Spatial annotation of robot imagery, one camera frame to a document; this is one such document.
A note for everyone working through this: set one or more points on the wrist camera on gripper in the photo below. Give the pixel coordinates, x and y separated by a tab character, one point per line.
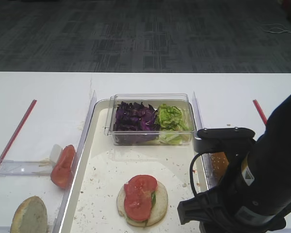
230	139

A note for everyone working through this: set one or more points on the green lettuce pieces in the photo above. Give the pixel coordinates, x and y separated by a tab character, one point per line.
170	118

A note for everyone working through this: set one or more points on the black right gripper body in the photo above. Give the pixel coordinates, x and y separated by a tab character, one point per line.
216	206

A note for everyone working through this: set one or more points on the clear plastic salad container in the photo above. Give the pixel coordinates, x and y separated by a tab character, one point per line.
177	138

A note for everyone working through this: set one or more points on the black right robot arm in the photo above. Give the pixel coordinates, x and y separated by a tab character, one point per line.
254	193

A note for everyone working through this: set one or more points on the purple cabbage shreds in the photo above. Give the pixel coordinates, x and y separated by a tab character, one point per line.
135	117

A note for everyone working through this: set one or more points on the sesame burger buns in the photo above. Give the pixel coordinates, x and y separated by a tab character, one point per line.
219	165

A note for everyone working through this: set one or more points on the white metal tray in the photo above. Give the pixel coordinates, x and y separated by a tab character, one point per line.
105	167

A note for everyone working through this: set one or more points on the left upper clear holder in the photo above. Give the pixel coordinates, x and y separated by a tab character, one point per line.
25	168

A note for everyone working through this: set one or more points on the spare tomato slices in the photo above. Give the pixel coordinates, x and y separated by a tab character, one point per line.
60	174

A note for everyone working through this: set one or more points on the red tape strip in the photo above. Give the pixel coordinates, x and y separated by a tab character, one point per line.
17	130
260	111

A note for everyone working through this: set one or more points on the right long clear divider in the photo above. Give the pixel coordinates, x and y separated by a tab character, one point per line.
205	172

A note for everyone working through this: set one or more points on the bottom bun on tray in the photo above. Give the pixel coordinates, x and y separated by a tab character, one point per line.
158	211

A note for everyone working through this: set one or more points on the left red tape strip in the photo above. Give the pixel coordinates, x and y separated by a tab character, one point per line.
17	130

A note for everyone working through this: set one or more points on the bun half standing left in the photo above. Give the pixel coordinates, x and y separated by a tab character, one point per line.
30	217

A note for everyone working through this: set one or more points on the left long clear divider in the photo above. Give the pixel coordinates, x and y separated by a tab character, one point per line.
58	223

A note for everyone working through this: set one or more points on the long clear divider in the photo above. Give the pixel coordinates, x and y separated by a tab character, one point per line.
205	172
58	223

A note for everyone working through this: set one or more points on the right red tape strip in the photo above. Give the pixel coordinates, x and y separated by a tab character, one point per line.
260	111

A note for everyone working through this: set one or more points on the white stopper by tomato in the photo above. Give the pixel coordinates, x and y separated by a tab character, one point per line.
55	153

